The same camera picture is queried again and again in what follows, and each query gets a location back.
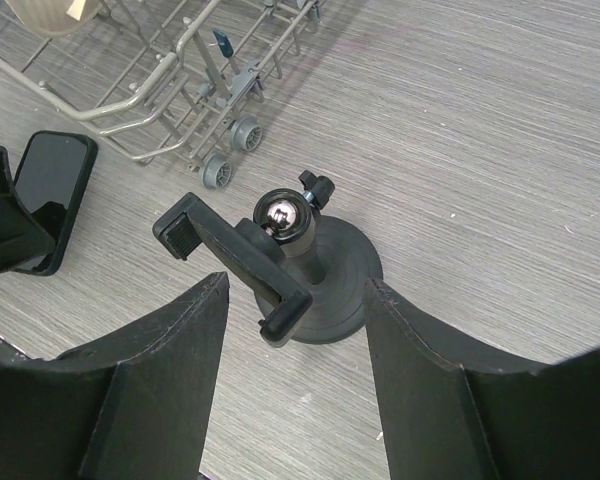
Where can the grey wire dish rack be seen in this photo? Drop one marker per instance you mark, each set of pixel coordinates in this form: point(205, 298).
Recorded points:
point(153, 79)

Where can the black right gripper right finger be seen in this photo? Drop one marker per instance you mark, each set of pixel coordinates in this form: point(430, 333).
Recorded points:
point(454, 407)

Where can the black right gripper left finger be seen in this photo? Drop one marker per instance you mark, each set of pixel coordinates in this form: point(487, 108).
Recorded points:
point(133, 404)

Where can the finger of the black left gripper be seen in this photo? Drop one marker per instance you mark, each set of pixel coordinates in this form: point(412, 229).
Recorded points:
point(22, 238)

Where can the black smartphone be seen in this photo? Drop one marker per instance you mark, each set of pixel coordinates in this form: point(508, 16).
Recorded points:
point(51, 181)

